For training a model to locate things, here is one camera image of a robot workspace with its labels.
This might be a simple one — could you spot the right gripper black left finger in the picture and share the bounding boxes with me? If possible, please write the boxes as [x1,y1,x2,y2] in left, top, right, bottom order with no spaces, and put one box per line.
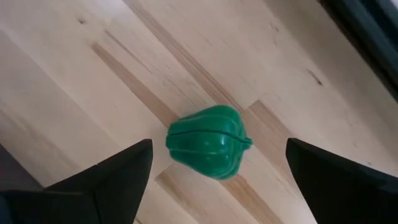
[45,139,154,224]

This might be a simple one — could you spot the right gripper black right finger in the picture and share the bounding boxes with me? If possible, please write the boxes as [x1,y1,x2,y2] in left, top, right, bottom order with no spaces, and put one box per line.
[285,138,398,224]

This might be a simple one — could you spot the green toy bell pepper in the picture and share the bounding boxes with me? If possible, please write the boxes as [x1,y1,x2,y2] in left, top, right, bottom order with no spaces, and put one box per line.
[165,105,253,181]

